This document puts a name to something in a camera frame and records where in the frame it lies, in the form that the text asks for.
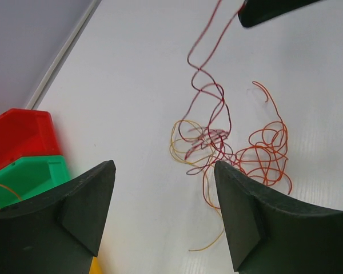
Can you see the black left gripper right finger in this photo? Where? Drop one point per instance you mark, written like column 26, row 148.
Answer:
column 270, row 232

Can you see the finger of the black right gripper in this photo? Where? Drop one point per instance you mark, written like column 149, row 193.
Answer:
column 255, row 12

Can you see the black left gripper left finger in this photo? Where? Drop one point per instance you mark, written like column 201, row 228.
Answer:
column 60, row 230

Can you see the yellow plastic bin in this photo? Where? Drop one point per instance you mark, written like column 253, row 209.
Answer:
column 95, row 267

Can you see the green plastic bin near red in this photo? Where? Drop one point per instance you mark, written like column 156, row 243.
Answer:
column 31, row 176

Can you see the aluminium back rail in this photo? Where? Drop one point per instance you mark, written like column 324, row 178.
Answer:
column 61, row 56

